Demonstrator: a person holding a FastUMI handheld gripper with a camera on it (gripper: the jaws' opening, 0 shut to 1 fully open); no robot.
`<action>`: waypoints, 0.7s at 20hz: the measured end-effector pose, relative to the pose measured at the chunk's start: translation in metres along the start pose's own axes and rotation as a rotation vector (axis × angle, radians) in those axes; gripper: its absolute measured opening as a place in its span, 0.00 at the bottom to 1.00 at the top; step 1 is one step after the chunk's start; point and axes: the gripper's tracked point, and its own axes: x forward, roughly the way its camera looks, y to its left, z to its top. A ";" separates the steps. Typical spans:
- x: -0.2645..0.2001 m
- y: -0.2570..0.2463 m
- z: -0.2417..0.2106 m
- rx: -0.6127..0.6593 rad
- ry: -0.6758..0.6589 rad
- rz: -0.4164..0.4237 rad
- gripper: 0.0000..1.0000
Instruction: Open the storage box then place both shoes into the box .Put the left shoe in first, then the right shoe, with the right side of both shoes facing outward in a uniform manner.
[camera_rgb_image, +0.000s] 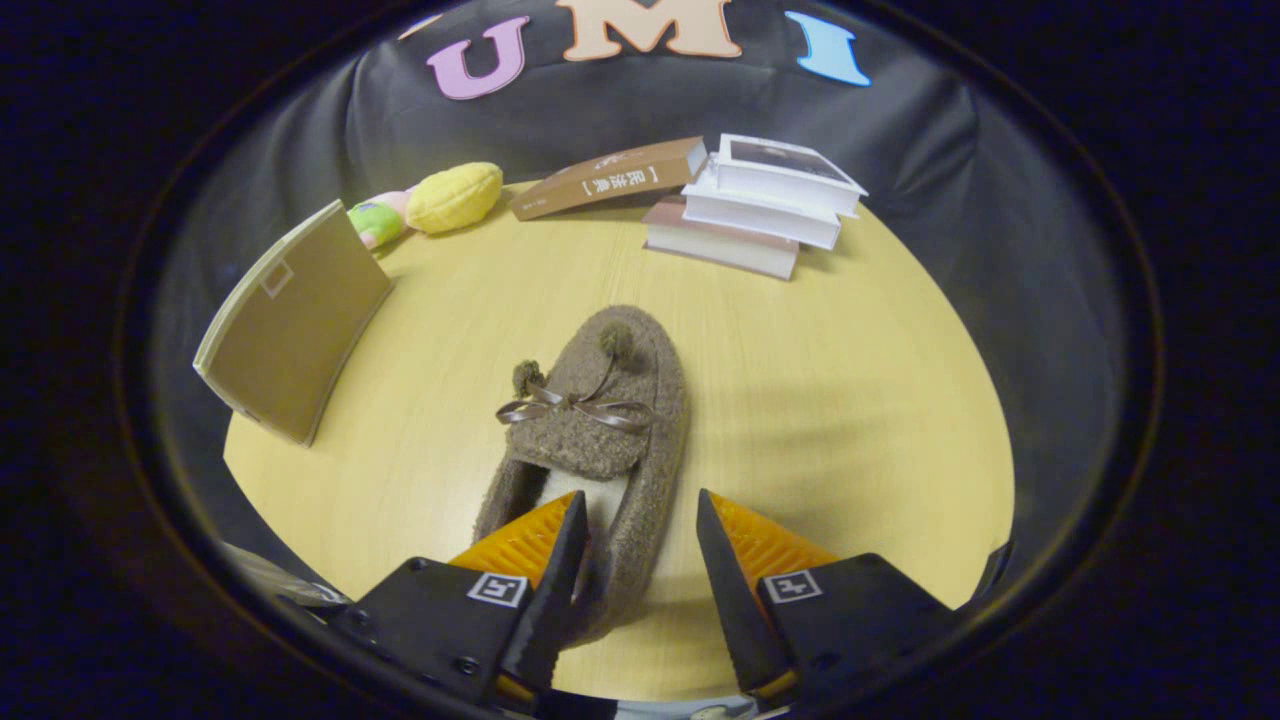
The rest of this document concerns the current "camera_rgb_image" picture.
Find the beige fabric storage box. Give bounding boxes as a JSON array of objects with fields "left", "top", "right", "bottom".
[{"left": 193, "top": 200, "right": 394, "bottom": 448}]

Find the plain white book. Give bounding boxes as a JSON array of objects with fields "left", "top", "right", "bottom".
[{"left": 682, "top": 165, "right": 843, "bottom": 251}]

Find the black backdrop cloth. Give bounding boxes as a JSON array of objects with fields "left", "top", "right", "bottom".
[{"left": 150, "top": 0, "right": 1136, "bottom": 611}]

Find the pale pink book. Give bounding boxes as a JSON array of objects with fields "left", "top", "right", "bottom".
[{"left": 642, "top": 197, "right": 801, "bottom": 282}]

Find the brown cover book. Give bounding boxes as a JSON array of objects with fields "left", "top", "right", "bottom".
[{"left": 510, "top": 136, "right": 709, "bottom": 222}]

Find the brown fuzzy shoe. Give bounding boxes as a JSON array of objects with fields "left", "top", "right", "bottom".
[{"left": 472, "top": 305, "right": 690, "bottom": 647}]

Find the yellow plush toy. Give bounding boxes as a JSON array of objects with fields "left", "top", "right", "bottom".
[{"left": 405, "top": 162, "right": 504, "bottom": 235}]

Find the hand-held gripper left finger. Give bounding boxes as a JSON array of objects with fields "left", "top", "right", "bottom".
[{"left": 330, "top": 490, "right": 591, "bottom": 706}]

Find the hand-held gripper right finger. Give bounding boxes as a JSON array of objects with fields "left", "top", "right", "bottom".
[{"left": 697, "top": 488, "right": 961, "bottom": 701}]

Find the pink and green plush toy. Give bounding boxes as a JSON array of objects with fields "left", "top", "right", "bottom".
[{"left": 347, "top": 190, "right": 417, "bottom": 251}]

